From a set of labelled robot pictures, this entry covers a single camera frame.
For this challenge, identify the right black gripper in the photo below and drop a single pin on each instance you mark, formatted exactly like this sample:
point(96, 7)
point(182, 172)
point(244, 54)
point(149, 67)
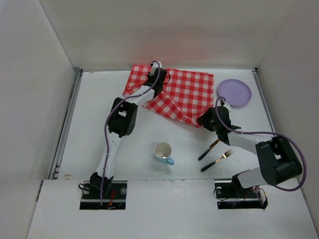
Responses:
point(208, 118)

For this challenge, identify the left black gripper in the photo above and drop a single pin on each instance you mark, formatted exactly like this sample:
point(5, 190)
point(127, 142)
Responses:
point(158, 76)

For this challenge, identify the red white checkered cloth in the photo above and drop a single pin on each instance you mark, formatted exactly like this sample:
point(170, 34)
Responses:
point(186, 96)

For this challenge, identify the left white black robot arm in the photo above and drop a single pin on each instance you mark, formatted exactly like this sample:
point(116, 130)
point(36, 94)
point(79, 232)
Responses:
point(120, 123)

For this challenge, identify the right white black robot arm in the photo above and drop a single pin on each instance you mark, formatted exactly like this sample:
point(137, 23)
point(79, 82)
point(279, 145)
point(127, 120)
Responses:
point(279, 158)

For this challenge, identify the lilac round plate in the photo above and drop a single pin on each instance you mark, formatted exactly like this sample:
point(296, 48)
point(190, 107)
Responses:
point(236, 93)

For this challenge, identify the white mug blue outside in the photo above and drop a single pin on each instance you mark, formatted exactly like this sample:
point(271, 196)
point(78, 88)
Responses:
point(162, 152)

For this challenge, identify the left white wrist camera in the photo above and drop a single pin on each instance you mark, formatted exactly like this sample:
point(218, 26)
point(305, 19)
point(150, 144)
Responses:
point(154, 65)

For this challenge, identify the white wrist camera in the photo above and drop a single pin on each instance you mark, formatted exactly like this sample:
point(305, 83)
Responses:
point(154, 65)
point(226, 105)

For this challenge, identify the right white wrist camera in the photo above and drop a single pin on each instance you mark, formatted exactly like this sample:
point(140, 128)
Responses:
point(226, 105)

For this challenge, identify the gold knife dark handle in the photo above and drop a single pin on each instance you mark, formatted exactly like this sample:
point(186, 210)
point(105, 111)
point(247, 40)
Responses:
point(208, 150)

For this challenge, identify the gold fork dark handle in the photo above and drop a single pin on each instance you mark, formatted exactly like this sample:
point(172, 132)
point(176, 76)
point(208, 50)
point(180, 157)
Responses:
point(224, 156)

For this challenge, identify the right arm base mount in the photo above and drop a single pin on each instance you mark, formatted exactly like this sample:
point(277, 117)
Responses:
point(228, 198)

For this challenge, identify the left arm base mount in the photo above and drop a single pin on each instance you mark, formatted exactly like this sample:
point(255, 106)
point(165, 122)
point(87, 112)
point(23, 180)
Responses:
point(114, 200)

